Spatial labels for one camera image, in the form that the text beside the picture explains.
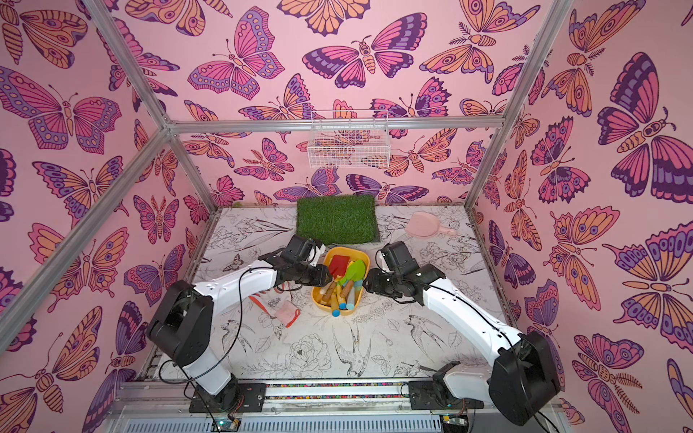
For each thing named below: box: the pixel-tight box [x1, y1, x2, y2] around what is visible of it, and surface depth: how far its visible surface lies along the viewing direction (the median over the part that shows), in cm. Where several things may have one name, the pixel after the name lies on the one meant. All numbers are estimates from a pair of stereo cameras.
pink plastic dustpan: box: [405, 211, 457, 239], surface depth 115 cm
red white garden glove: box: [248, 287, 301, 328], surface depth 91 cm
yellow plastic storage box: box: [312, 246, 371, 316], surface depth 96 cm
